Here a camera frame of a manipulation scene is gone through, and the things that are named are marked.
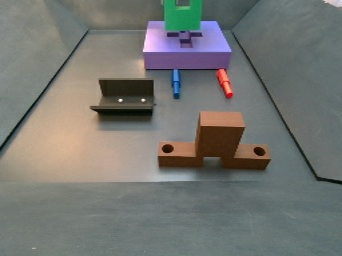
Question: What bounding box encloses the green U-shaped block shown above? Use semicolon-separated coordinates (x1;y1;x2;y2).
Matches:
162;0;202;31

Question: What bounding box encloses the black angled fixture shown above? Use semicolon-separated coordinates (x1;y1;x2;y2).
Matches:
89;78;154;115

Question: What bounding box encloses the blue peg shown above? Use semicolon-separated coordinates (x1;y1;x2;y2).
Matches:
170;69;180;99

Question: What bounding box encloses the brown T-shaped block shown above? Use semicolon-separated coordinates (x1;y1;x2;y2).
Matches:
157;111;271;170

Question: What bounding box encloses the purple board with cross slot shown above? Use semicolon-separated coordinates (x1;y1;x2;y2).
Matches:
142;21;232;70

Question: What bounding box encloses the red peg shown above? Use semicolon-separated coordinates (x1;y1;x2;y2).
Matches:
216;69;233;98

